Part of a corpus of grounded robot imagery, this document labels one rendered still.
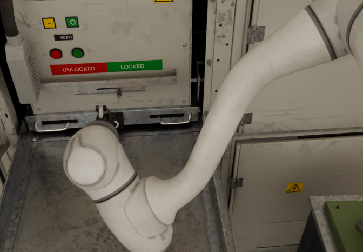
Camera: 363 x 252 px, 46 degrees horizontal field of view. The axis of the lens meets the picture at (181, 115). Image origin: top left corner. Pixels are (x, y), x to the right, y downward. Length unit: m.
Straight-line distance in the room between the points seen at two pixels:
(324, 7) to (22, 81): 0.78
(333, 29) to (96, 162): 0.45
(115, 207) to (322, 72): 0.75
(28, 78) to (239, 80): 0.63
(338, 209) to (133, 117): 0.68
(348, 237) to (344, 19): 0.74
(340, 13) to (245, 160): 0.88
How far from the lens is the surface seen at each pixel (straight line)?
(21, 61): 1.15
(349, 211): 1.36
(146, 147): 1.34
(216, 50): 1.20
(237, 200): 1.65
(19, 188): 1.30
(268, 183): 1.60
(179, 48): 1.23
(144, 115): 1.36
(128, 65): 1.26
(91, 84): 1.25
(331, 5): 0.72
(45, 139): 1.43
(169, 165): 1.28
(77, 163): 0.77
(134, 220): 0.83
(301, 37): 0.71
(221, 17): 1.15
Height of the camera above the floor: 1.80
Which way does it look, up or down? 41 degrees down
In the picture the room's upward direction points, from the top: straight up
